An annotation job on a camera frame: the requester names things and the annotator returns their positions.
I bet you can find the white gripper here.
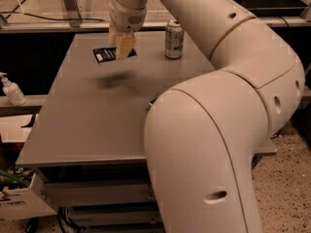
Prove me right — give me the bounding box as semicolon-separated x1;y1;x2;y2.
109;0;147;60

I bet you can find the white cardboard box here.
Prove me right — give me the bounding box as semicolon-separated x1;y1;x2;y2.
0;115;56;220

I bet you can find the silver soda can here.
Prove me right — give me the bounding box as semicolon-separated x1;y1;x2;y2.
164;20;184;59

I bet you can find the dark blue rxbar wrapper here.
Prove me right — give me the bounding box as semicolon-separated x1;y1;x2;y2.
92;47;138;64

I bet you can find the white pump bottle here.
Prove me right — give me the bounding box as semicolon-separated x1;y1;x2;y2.
0;72;26;106

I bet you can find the blue kettle chips bag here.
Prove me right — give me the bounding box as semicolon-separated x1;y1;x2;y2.
148;98;157;108

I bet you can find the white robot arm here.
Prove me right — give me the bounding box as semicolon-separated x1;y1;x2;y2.
110;0;304;233

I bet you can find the left metal frame bracket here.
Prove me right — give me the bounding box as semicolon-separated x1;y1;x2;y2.
63;0;82;27

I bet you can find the black cable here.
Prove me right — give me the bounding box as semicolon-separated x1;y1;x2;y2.
0;0;106;23

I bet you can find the grey drawer cabinet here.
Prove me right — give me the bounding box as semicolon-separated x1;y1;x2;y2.
16;29;278;233

